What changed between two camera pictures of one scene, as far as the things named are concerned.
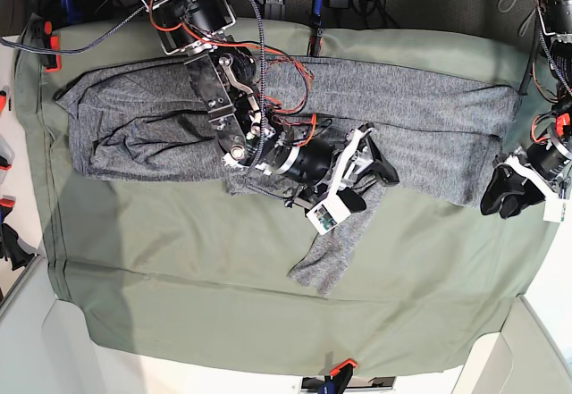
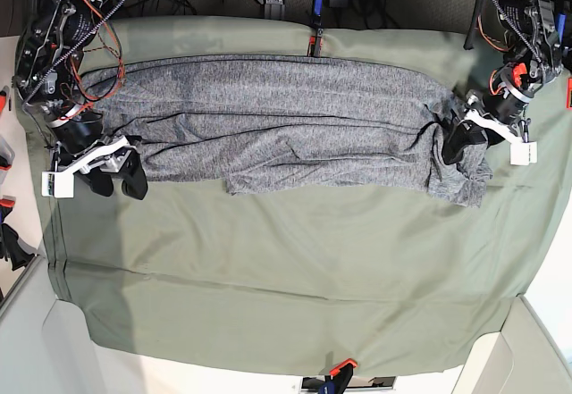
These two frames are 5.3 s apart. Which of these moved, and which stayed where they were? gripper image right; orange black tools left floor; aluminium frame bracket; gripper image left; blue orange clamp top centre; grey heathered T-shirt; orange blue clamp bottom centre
Moved: grey heathered T-shirt; gripper image right; gripper image left
Stayed: orange black tools left floor; blue orange clamp top centre; orange blue clamp bottom centre; aluminium frame bracket
